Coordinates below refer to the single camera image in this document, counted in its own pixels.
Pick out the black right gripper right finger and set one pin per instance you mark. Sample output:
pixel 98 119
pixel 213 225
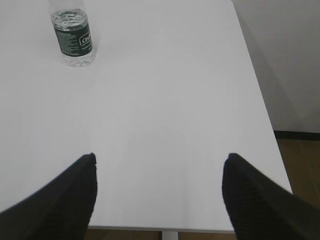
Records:
pixel 260 209

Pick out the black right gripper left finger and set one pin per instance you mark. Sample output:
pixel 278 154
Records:
pixel 61 210

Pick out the clear green-label water bottle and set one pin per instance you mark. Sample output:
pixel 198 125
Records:
pixel 71 26

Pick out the white table leg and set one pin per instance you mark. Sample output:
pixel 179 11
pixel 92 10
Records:
pixel 170 235

